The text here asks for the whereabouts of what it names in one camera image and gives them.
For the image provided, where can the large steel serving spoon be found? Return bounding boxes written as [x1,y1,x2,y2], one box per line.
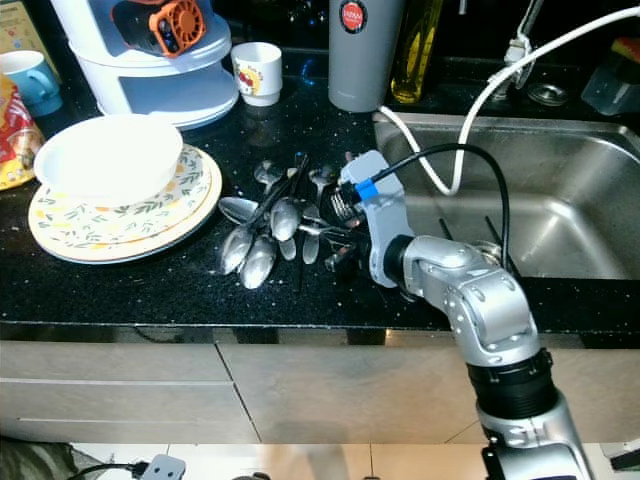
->
[218,197,336,238]

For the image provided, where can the steel sink drain strainer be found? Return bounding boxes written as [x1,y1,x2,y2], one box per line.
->
[472,240,506,263]

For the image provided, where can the beige cabinet door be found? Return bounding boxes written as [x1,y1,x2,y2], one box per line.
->
[228,345,640,446]

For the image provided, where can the grey tumbler red badge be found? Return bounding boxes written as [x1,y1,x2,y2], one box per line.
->
[328,0,406,113]

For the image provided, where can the white cartoon print mug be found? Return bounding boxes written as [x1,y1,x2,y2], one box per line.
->
[232,42,284,107]

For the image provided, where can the white tiered rack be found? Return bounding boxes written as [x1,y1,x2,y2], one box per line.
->
[50,0,241,129]

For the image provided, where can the cream rimmed plate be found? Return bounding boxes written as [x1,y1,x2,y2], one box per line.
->
[27,146,223,265]

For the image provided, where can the yellow oil bottle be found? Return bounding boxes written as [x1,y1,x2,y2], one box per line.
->
[390,0,446,105]

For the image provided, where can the floral leaf print plate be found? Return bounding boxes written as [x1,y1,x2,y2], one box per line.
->
[28,148,214,254]

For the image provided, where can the white bowl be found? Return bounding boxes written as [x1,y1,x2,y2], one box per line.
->
[33,113,185,208]

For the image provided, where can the shallow beige drawer front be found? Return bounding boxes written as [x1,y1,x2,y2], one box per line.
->
[0,342,233,385]

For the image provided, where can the stainless steel sink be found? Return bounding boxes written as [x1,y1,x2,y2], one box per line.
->
[373,112,640,281]

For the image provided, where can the round metal counter cap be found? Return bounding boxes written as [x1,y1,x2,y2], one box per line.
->
[528,82,569,108]

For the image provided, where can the orange black handheld fan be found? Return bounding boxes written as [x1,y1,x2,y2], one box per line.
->
[112,0,206,58]

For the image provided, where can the metal faucet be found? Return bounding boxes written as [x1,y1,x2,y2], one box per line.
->
[495,0,546,86]

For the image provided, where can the yellow red snack bag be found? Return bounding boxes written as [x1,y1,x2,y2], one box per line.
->
[0,72,46,191]

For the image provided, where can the blue mug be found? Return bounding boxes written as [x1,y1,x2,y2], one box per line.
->
[0,50,63,119]

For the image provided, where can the grey patterned floor mat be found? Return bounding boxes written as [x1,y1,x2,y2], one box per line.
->
[0,438,83,480]

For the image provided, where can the cardboard box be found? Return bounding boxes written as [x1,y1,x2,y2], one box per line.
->
[0,0,36,53]

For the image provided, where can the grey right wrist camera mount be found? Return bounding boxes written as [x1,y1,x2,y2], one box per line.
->
[338,150,411,291]

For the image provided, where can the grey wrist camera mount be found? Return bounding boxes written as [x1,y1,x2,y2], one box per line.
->
[338,150,411,291]
[142,454,188,480]

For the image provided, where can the white hose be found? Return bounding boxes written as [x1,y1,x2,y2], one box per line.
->
[375,3,640,196]

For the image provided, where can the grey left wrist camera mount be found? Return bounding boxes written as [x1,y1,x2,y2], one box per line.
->
[142,454,188,480]

